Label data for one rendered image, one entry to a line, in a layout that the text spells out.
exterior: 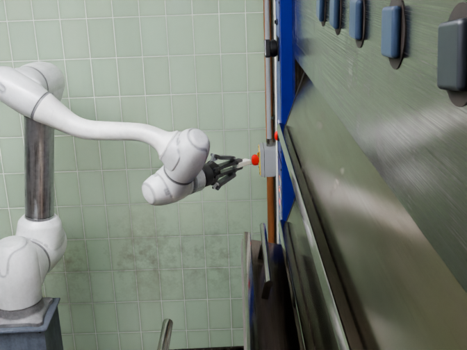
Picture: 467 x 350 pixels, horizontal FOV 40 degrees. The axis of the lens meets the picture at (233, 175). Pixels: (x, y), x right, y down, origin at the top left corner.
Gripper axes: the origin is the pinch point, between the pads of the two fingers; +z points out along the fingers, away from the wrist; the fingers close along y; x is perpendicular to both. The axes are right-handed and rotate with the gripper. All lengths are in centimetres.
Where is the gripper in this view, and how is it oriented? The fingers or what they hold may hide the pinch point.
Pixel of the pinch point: (241, 163)
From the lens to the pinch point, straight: 222.4
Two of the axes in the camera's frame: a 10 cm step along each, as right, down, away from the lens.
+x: 7.1, 1.9, -6.8
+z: 7.1, -2.4, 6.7
